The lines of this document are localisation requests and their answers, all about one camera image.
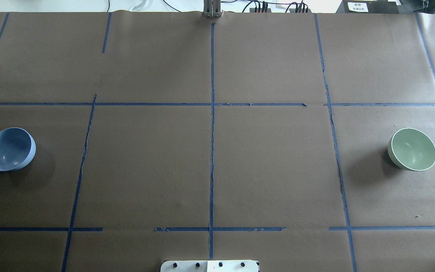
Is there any blue bowl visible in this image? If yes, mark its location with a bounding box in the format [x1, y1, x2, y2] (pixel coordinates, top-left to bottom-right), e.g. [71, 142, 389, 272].
[0, 127, 36, 172]

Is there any green bowl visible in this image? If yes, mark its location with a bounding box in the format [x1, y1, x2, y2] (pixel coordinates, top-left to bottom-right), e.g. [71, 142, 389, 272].
[387, 128, 435, 172]

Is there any black power strip left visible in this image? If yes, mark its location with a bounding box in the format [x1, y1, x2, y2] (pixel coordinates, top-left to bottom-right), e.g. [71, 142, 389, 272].
[245, 0, 271, 13]

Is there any black power strip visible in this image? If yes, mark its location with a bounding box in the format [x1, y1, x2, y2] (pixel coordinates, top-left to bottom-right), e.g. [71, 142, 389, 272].
[285, 1, 310, 13]
[245, 0, 271, 13]

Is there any black power strip right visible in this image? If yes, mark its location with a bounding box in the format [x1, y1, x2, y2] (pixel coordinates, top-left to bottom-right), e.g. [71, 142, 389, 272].
[285, 1, 310, 13]

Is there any black box with label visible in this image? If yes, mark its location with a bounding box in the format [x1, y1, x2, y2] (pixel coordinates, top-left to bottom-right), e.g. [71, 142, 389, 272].
[335, 0, 399, 14]

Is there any aluminium frame post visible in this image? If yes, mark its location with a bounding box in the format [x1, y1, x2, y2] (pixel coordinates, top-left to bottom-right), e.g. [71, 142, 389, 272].
[203, 0, 222, 18]

